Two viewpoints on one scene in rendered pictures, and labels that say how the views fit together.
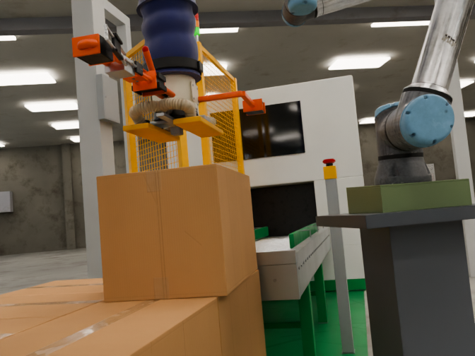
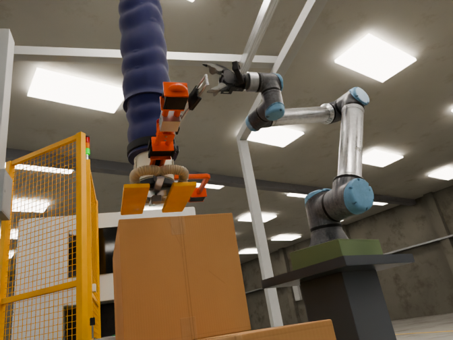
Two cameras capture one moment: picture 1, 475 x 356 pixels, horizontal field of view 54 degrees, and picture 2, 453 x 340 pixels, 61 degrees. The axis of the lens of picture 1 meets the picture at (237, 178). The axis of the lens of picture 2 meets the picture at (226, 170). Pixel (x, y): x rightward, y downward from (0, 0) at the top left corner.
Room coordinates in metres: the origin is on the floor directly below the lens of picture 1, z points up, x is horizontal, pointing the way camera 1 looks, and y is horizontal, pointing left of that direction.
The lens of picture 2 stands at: (0.25, 0.76, 0.55)
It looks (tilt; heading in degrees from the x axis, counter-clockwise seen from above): 23 degrees up; 329
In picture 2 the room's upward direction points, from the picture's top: 9 degrees counter-clockwise
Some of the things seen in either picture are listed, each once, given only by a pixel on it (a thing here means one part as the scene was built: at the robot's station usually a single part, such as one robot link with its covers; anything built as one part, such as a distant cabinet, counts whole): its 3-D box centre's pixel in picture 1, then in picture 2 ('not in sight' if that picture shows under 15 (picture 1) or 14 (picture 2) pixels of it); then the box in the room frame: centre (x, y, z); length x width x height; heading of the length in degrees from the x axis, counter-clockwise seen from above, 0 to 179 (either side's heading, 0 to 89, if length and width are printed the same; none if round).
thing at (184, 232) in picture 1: (188, 229); (169, 287); (1.74, 0.20, 0.74); 0.60 x 0.40 x 0.40; 169
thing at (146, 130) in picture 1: (153, 130); (133, 197); (1.78, 0.31, 1.14); 0.34 x 0.10 x 0.05; 168
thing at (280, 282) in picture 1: (220, 285); not in sight; (2.11, 0.12, 0.47); 0.70 x 0.03 x 0.15; 76
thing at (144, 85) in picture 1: (148, 83); (161, 148); (1.52, 0.27, 1.24); 0.10 x 0.08 x 0.06; 78
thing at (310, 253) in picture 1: (316, 249); not in sight; (3.16, -0.49, 0.50); 2.31 x 0.05 x 0.19; 166
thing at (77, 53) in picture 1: (93, 50); (173, 96); (1.17, 0.34, 1.24); 0.08 x 0.07 x 0.05; 168
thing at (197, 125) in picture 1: (200, 123); (177, 195); (1.74, 0.12, 1.14); 0.34 x 0.10 x 0.05; 168
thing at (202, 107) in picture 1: (227, 183); (93, 292); (3.93, 0.09, 1.05); 1.17 x 0.10 x 2.10; 166
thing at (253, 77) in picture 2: not in sight; (250, 81); (1.42, -0.16, 1.58); 0.09 x 0.05 x 0.10; 168
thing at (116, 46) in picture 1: (126, 54); (190, 107); (1.22, 0.27, 1.24); 0.31 x 0.03 x 0.05; 1
